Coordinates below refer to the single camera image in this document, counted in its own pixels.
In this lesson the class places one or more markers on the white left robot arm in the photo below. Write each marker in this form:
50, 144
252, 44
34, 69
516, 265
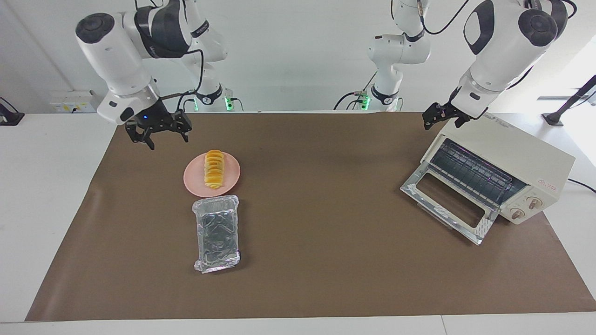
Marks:
503, 42

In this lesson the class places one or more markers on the cream oven knob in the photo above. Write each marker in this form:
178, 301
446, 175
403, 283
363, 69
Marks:
534, 203
516, 214

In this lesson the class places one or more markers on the tall black stand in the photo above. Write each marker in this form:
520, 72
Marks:
568, 104

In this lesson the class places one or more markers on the golden bread loaf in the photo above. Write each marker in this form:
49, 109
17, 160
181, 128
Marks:
214, 170

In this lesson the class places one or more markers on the short black stand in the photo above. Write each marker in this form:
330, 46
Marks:
9, 116

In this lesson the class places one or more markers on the white wall power socket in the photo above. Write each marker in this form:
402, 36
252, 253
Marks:
72, 102

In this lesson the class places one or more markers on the aluminium foil tray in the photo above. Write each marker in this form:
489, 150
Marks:
216, 232

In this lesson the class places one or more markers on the glass oven door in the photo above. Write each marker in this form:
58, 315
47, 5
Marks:
484, 228

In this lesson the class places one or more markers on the cream toaster oven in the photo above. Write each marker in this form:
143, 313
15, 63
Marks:
526, 156

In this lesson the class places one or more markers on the pink round plate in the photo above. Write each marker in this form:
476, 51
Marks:
193, 179

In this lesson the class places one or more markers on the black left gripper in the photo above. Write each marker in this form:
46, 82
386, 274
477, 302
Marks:
454, 111

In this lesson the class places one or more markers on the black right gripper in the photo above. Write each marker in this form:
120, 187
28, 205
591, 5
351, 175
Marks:
156, 118

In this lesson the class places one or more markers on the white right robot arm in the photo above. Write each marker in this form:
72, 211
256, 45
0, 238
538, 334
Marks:
116, 56

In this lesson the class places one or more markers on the brown table mat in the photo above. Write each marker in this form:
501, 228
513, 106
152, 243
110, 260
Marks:
349, 260

